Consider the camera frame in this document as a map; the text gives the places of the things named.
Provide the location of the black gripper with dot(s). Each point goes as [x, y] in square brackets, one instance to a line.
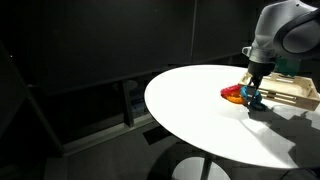
[258, 70]

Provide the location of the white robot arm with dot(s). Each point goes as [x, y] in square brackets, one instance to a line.
[291, 29]

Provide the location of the wooden slatted box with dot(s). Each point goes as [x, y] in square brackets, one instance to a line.
[296, 91]

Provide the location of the white round table base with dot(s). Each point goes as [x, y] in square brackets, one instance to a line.
[198, 168]

